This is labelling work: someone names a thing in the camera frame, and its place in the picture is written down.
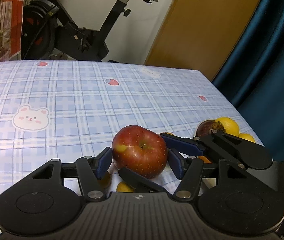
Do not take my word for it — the dark purple mangosteen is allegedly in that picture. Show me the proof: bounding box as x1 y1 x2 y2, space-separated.
194 119 226 137

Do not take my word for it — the orange mandarin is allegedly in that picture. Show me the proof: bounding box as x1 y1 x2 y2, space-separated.
197 155 211 164

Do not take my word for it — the yellow lemon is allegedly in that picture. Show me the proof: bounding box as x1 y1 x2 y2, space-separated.
215 117 240 137
238 133 256 143

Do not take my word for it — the red apple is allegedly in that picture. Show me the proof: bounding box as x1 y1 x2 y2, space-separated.
112 125 168 179

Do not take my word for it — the small brown longan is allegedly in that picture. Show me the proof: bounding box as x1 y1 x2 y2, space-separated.
117 181 135 193
98 171 111 190

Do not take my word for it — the beige plate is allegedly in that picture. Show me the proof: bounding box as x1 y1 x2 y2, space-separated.
202 178 216 189

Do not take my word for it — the blue plaid tablecloth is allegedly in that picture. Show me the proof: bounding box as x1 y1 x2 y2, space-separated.
0 61 254 194

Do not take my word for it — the blue curtain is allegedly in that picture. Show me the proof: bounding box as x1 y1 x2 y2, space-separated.
213 0 284 161

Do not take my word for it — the wooden board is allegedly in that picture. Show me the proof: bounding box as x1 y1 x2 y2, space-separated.
145 0 260 80

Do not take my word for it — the black exercise bike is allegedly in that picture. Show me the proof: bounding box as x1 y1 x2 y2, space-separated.
20 0 165 62

